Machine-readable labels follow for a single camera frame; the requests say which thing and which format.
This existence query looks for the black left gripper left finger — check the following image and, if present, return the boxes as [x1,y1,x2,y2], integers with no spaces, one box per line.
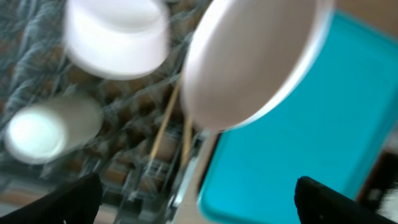
[1,173,103,224]

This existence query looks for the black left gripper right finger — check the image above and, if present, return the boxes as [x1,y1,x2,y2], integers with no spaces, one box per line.
[294,176,396,224]

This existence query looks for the white small cup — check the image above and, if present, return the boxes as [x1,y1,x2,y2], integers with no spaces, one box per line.
[4,95,103,165]

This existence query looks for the wooden chopstick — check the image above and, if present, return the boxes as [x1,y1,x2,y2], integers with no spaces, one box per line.
[149,80,181,161]
[180,116,193,169]

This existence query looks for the large white round plate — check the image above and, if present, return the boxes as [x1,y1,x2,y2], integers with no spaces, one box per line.
[181,0,335,131]

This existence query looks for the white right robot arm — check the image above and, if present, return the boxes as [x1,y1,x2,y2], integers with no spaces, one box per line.
[361,152,397,223]

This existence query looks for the grey plastic dishwasher rack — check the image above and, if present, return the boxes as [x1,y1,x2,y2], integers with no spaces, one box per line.
[1,0,210,223]

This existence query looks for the teal plastic serving tray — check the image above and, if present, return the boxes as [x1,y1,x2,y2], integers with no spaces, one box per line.
[198,12,397,223]

